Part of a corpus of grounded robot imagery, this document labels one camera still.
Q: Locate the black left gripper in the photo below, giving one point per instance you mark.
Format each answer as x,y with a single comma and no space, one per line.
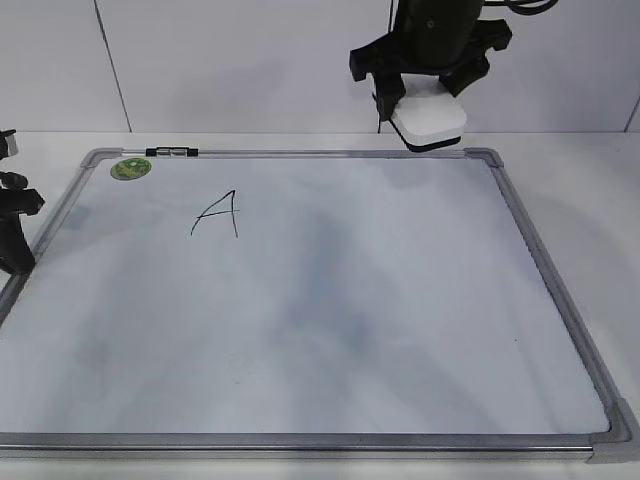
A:
17,199

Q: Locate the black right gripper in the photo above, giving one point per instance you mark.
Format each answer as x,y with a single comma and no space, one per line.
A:
427,37

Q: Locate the round green sticker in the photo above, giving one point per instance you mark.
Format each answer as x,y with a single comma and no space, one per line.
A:
130,169

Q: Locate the white whiteboard with grey frame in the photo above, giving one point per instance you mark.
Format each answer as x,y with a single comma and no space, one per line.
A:
301,304

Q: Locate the white whiteboard eraser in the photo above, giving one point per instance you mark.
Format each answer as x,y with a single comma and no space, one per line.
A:
428,116

